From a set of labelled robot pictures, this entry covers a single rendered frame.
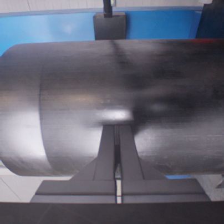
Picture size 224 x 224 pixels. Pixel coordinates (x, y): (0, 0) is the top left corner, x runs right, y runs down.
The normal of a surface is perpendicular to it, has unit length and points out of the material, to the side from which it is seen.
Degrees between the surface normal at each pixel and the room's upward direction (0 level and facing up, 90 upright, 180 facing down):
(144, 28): 90
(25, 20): 90
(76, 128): 90
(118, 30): 90
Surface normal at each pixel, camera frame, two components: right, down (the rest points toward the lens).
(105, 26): 0.00, 0.62
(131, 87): -0.03, -0.21
